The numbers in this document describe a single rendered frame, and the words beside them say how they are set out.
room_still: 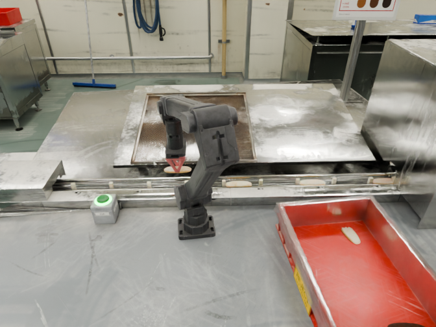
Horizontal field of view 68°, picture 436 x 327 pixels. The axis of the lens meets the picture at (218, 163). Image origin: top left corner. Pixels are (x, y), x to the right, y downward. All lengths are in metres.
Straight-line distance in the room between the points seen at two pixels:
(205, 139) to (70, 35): 4.54
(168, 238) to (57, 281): 0.33
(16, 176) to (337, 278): 1.11
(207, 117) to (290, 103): 1.02
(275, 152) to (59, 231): 0.85
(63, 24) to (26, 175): 3.92
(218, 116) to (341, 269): 0.60
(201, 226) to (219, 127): 0.45
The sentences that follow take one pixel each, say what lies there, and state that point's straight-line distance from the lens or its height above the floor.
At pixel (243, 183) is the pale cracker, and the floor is 0.86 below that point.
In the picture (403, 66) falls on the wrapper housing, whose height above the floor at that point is 1.25.
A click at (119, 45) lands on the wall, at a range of 4.95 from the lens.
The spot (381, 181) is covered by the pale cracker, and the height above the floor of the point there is 0.86.
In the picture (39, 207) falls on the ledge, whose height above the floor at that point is 0.84.
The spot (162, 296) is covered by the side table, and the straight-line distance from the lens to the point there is 0.95.
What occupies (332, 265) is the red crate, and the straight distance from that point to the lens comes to 1.05.
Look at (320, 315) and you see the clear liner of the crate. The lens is 0.84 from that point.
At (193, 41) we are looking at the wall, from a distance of 4.80.
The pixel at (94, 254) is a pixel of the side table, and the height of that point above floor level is 0.82.
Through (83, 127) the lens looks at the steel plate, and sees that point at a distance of 1.82.
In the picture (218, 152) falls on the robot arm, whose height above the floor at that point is 1.25.
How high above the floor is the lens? 1.60
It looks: 34 degrees down
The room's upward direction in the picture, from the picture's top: straight up
